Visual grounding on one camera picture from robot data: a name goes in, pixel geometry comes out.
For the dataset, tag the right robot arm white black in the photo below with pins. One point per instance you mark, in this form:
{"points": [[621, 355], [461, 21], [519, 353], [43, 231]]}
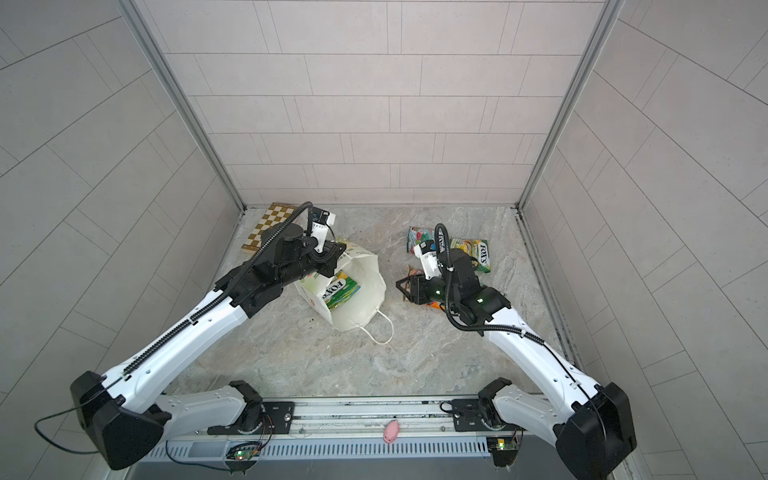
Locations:
{"points": [[589, 424]]}

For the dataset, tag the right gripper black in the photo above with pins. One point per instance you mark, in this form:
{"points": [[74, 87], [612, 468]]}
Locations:
{"points": [[416, 285]]}

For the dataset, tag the pink eraser on rail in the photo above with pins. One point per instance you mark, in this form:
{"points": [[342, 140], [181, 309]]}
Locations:
{"points": [[391, 431]]}

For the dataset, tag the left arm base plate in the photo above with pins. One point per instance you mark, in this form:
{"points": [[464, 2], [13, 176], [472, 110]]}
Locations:
{"points": [[273, 417]]}

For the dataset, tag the wooden chessboard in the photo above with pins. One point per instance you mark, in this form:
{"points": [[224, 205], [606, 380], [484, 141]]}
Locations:
{"points": [[275, 214]]}

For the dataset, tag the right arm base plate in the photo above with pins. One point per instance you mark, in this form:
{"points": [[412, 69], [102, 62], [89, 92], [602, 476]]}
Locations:
{"points": [[473, 415]]}

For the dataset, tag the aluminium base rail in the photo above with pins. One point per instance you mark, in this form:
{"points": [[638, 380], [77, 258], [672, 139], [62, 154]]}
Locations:
{"points": [[343, 429]]}

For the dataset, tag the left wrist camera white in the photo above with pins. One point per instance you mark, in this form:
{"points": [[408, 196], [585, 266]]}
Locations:
{"points": [[322, 222]]}

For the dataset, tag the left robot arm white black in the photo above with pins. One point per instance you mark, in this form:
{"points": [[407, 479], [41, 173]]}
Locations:
{"points": [[125, 411]]}

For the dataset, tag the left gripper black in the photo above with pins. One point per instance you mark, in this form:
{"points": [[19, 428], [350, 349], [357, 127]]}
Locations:
{"points": [[330, 256]]}

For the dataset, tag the white paper bag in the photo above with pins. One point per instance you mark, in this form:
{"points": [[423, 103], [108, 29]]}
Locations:
{"points": [[352, 296]]}

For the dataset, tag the left circuit board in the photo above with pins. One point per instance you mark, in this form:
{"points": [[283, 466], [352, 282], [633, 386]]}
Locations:
{"points": [[241, 457]]}

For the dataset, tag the circuit board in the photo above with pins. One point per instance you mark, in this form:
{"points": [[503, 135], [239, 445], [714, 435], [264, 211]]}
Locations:
{"points": [[503, 450], [241, 457]]}

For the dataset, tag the orange candy bag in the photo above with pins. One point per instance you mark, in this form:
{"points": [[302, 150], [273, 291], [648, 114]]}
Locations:
{"points": [[425, 292]]}

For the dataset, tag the right circuit board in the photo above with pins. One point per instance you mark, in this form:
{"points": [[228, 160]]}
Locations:
{"points": [[503, 450]]}

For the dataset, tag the teal mint candy bag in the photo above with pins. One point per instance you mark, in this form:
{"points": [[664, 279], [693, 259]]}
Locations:
{"points": [[417, 235]]}

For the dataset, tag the yellow green candy bag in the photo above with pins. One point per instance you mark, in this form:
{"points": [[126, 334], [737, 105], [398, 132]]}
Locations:
{"points": [[477, 249]]}

